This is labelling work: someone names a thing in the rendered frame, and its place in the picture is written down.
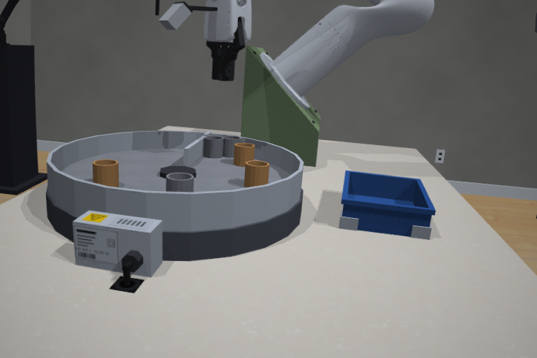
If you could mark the bronze bushing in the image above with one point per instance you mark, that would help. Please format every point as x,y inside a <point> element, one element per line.
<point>243,152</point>
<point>256,173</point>
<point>106,172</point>

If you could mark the blue open-top crate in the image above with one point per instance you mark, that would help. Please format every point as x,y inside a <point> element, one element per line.
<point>389,214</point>

